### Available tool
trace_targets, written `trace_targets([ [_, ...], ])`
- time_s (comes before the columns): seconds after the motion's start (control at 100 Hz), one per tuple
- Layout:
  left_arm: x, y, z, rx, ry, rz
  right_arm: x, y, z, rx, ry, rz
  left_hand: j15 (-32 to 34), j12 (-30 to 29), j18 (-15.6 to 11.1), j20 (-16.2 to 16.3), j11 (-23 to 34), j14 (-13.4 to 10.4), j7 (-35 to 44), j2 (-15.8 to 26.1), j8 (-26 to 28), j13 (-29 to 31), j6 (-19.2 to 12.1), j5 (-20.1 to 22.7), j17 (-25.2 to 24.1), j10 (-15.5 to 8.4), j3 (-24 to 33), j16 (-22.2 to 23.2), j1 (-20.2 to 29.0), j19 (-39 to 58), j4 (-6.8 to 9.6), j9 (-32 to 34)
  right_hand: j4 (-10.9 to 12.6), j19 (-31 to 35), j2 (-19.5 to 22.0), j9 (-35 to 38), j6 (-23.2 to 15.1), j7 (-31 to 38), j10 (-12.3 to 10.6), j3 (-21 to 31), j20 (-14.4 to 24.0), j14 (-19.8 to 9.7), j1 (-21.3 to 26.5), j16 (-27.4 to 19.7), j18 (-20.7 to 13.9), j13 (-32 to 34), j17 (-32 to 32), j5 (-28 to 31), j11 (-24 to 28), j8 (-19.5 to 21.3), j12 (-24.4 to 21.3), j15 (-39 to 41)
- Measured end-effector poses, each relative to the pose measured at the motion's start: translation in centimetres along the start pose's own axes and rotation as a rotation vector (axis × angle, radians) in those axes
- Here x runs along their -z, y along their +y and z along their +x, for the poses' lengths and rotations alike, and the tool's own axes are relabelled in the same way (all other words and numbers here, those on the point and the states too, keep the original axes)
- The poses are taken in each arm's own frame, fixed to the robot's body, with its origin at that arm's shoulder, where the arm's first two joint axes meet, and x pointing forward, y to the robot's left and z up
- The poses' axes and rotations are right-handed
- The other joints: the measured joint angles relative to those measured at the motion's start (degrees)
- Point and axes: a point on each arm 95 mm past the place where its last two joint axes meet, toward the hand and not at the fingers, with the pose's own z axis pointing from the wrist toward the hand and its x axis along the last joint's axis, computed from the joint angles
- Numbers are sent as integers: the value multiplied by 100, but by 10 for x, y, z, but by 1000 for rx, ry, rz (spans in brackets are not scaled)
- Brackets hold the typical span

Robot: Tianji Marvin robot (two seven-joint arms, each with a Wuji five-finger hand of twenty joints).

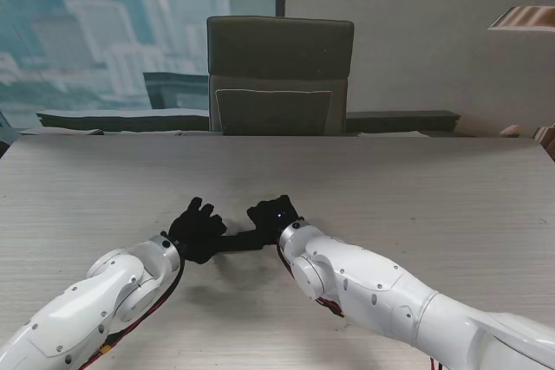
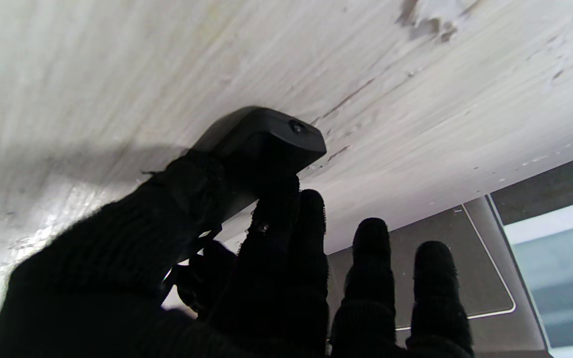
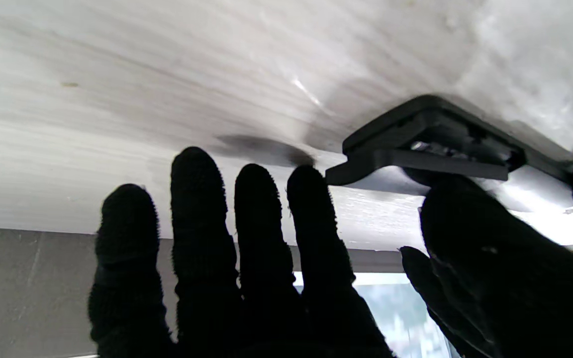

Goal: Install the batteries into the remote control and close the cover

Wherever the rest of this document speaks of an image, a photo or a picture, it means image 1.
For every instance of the city skyline backdrop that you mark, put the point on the city skyline backdrop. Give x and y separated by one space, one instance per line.
65 19

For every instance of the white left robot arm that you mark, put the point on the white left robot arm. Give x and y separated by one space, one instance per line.
86 300

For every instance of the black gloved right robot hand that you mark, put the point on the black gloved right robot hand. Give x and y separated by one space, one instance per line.
275 218

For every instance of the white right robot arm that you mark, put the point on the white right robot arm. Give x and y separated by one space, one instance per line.
390 296

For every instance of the wooden shelf board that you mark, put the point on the wooden shelf board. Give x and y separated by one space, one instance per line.
524 19

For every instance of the small pale wooden piece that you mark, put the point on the small pale wooden piece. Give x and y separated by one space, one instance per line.
511 130

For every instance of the grey office chair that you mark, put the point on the grey office chair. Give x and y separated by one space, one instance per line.
277 66

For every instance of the flat cardboard sheet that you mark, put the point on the flat cardboard sheet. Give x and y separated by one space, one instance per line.
56 131

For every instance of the light wooden stack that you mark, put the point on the light wooden stack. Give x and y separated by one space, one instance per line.
546 138

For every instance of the dark foam mat stack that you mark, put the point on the dark foam mat stack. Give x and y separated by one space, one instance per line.
403 122
121 122

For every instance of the black remote control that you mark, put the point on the black remote control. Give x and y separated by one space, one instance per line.
234 243

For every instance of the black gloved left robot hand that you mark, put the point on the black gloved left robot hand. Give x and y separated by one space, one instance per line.
197 233

